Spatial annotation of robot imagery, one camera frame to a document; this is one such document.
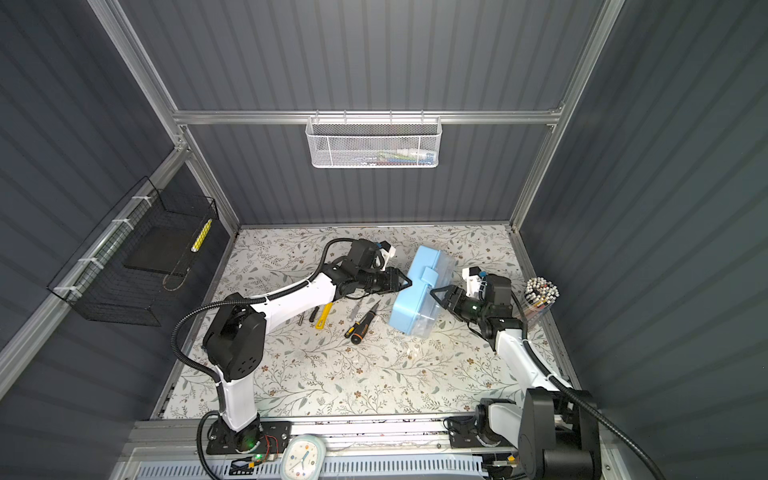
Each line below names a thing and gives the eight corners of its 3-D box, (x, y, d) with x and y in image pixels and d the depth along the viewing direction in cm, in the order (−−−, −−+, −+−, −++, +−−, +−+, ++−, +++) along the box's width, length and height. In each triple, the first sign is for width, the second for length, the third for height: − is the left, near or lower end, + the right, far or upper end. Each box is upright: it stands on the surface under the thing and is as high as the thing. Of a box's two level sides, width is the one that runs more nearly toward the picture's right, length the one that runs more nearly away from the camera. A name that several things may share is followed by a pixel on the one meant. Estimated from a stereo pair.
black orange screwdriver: (350, 343, 91) (349, 339, 89) (373, 302, 100) (373, 298, 98) (358, 346, 91) (357, 343, 89) (380, 305, 100) (380, 301, 98)
